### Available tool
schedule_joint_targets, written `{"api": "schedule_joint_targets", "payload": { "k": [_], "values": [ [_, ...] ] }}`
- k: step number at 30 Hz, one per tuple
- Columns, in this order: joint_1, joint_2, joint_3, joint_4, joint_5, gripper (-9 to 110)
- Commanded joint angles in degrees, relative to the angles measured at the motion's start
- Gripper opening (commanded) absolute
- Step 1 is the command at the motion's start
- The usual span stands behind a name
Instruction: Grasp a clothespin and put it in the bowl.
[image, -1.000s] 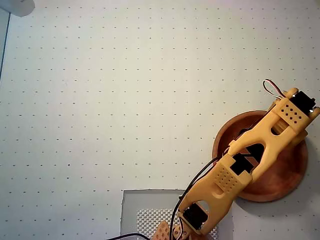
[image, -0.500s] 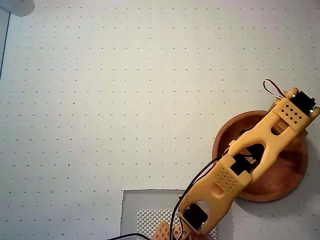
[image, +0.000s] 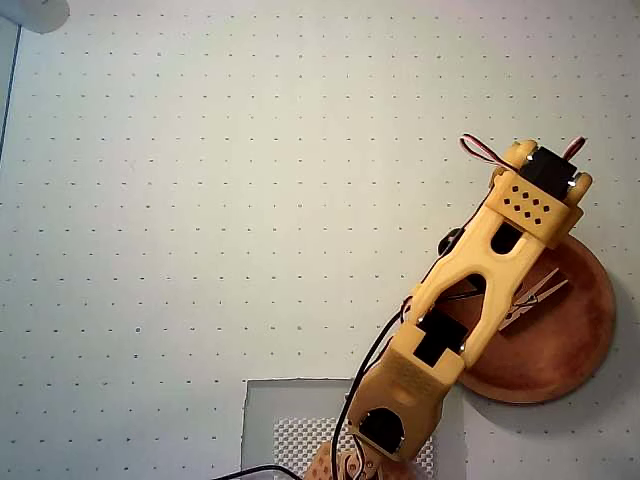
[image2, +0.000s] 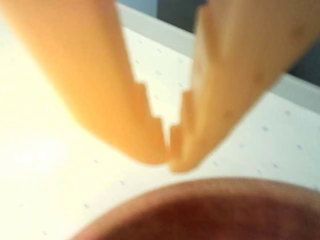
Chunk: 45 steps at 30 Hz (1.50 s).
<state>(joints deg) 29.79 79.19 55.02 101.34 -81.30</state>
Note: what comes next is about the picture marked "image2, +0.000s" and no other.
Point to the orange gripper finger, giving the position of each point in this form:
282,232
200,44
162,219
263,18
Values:
237,70
87,75

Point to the brown round bowl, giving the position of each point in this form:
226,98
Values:
200,215

